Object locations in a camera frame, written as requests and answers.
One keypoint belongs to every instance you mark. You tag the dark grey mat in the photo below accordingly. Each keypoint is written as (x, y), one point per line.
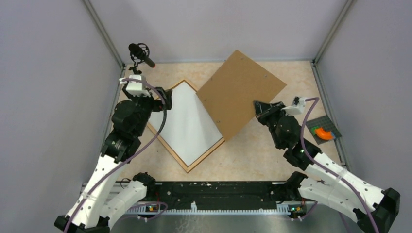
(326, 123)

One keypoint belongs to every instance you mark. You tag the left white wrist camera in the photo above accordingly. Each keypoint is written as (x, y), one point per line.
(134, 86)

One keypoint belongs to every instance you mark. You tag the green small brick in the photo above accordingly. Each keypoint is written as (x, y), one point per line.
(313, 130)

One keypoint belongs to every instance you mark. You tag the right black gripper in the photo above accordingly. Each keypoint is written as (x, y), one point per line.
(260, 107)

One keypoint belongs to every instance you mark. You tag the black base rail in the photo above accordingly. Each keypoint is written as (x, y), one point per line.
(252, 195)

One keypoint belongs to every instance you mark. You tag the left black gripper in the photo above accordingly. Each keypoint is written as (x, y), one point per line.
(158, 105)

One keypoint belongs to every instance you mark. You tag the black microphone on tripod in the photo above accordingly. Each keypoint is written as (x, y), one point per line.
(139, 53)

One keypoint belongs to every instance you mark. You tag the orange small object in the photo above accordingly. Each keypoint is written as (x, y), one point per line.
(323, 134)

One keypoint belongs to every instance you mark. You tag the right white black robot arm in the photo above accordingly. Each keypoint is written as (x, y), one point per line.
(322, 180)

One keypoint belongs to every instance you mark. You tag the aluminium front rail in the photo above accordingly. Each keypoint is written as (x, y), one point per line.
(344, 201)

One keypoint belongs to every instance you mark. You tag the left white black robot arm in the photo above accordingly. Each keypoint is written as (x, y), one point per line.
(92, 213)

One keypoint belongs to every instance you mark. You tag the printed photo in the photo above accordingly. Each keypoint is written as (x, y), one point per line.
(186, 125)

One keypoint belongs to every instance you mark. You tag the wooden picture frame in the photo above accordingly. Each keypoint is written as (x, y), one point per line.
(180, 157)

